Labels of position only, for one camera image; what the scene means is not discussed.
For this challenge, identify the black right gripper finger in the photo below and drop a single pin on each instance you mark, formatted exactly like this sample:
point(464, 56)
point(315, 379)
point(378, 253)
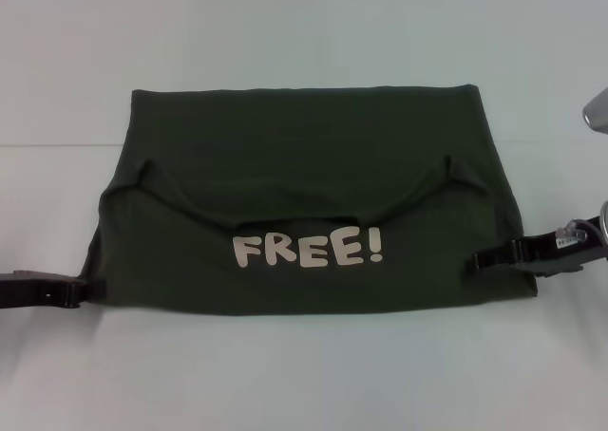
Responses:
point(496, 257)

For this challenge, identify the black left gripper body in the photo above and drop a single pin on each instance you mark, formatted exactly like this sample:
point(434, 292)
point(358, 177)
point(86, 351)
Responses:
point(24, 291)

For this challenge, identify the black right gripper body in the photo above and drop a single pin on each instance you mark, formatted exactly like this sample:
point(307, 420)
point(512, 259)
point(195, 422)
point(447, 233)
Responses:
point(560, 253)

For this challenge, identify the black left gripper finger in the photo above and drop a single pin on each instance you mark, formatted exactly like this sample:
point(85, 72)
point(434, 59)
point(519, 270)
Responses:
point(78, 291)

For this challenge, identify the dark green t-shirt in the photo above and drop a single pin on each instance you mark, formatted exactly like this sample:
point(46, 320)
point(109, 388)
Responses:
point(309, 189)

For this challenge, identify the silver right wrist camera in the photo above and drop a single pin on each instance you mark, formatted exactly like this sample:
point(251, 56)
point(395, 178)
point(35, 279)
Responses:
point(597, 110)

